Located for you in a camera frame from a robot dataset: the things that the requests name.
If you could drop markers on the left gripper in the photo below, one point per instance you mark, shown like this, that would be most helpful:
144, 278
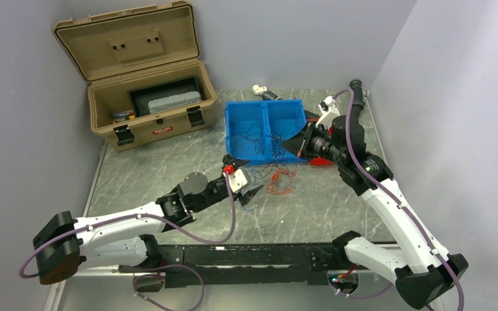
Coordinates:
245, 198

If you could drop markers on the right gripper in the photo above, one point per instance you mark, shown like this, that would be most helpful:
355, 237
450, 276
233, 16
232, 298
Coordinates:
299, 145

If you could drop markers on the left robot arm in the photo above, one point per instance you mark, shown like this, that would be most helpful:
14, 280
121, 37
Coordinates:
67, 244

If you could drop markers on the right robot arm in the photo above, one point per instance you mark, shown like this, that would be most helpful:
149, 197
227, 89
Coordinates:
425, 269

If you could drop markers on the red plastic bin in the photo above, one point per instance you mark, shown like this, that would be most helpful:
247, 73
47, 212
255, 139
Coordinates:
318, 161

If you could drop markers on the blue double plastic bin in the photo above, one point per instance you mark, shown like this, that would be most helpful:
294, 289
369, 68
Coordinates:
255, 130

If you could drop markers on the white pipe fitting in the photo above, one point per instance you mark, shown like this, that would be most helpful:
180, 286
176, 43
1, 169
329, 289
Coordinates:
259, 90

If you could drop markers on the black tray in toolbox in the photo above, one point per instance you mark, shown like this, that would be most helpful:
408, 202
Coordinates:
141, 97

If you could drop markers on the yellow black tool in toolbox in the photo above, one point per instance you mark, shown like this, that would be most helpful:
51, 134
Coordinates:
123, 116

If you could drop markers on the tan plastic toolbox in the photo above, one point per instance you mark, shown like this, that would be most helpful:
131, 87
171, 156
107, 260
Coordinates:
126, 50

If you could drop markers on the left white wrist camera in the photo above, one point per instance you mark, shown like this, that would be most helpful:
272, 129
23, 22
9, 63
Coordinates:
238, 178

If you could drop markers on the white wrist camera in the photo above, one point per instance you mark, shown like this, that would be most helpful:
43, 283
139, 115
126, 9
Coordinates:
238, 178
329, 112

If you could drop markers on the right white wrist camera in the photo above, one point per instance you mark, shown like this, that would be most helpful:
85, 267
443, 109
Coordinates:
329, 112

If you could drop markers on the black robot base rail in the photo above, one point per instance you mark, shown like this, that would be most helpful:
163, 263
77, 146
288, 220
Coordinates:
309, 263

